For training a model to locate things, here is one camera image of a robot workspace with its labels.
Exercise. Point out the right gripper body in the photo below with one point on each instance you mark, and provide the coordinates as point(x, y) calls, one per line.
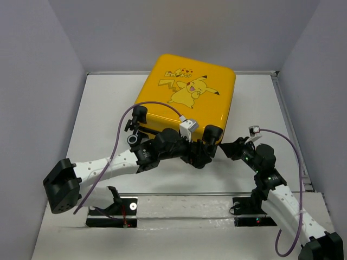
point(248, 153)

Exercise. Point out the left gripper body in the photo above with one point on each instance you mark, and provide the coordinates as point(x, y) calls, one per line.
point(192, 158)

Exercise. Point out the yellow hard-shell suitcase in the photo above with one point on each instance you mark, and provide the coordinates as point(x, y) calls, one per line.
point(178, 85)

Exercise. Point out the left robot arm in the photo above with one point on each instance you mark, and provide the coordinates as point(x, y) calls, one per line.
point(70, 184)

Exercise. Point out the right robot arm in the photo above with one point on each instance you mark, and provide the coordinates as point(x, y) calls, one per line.
point(273, 197)

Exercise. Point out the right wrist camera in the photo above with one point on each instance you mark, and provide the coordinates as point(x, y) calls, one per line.
point(254, 134)

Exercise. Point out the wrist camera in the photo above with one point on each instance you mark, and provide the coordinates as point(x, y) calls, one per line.
point(254, 134)
point(187, 127)

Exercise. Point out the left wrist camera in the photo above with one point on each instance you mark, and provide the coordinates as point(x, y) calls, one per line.
point(187, 127)

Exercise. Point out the silver front rail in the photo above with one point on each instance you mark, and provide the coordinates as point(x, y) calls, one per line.
point(233, 194)

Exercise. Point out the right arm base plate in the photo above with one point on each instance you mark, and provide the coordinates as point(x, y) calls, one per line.
point(246, 214)

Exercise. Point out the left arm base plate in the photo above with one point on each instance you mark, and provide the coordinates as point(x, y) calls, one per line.
point(122, 217)

